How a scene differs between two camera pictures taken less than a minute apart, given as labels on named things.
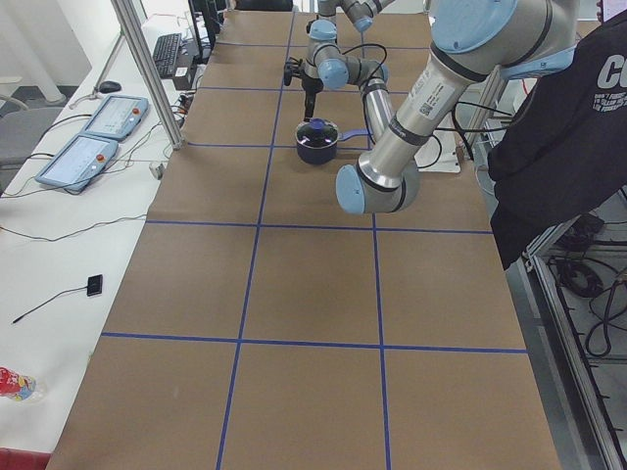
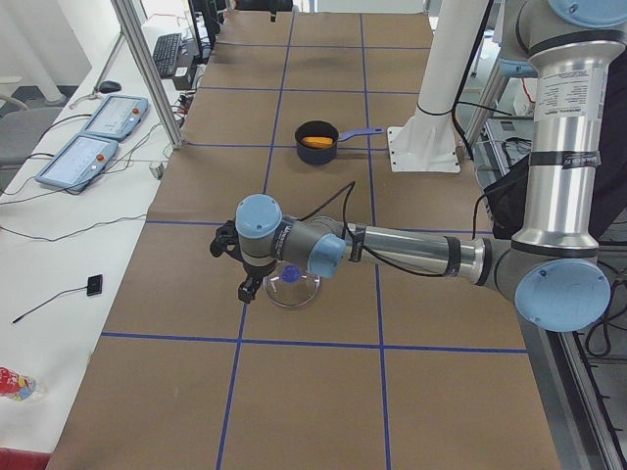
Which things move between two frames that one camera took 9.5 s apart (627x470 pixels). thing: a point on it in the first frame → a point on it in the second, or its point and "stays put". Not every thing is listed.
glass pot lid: [316, 133] → [290, 284]
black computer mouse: [109, 86] stays put
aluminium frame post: [127, 18] stays put
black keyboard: [165, 54] stays put
